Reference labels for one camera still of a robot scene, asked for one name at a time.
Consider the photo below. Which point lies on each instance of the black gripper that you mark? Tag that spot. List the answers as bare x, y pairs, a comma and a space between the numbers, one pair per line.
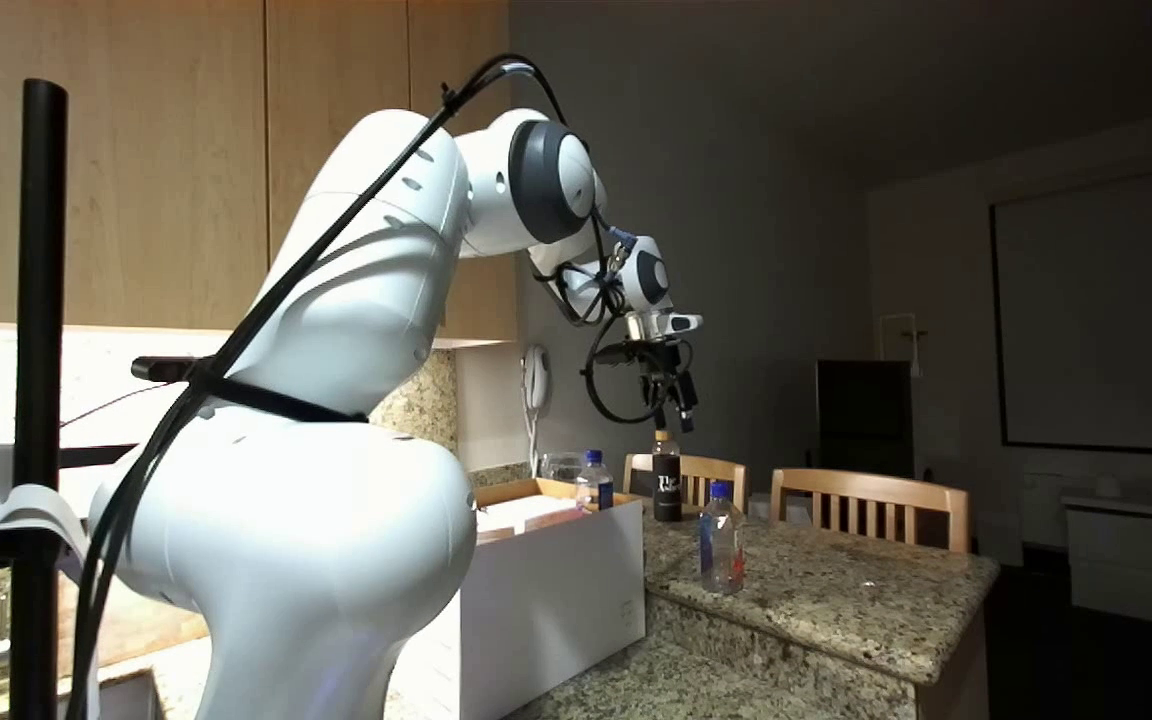
666, 383

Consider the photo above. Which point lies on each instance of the clear blue-cap water bottle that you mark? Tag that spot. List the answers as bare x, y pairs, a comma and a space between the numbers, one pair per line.
722, 542

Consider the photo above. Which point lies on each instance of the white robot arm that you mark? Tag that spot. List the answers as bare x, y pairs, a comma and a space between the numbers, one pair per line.
322, 533

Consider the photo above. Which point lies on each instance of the white cardboard storage box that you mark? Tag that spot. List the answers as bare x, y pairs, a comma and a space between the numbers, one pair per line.
548, 601

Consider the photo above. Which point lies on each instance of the dark bottle with label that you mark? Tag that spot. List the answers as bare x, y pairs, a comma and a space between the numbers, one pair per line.
666, 480

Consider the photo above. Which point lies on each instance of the light wooden slatted chair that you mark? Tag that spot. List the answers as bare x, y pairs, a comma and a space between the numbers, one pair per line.
871, 499
722, 471

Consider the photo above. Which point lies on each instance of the black television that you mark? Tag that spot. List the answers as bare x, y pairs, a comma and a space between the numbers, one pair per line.
867, 413

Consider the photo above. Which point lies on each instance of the white low cabinet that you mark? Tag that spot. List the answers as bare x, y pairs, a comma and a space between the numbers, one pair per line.
1123, 562

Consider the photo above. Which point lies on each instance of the white clamp on pole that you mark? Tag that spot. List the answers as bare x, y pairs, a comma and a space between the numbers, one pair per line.
69, 521

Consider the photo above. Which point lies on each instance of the black stand pole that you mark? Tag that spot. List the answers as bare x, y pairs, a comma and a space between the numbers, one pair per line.
41, 333

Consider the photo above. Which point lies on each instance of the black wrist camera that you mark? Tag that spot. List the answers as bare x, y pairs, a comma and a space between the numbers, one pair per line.
642, 354

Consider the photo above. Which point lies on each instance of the white wall phone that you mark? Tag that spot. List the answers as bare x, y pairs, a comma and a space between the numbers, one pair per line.
538, 383

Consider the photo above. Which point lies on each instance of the large wall projection screen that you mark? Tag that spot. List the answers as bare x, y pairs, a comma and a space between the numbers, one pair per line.
1109, 305

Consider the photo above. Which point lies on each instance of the wooden wall cabinet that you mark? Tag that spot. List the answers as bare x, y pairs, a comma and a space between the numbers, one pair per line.
99, 135

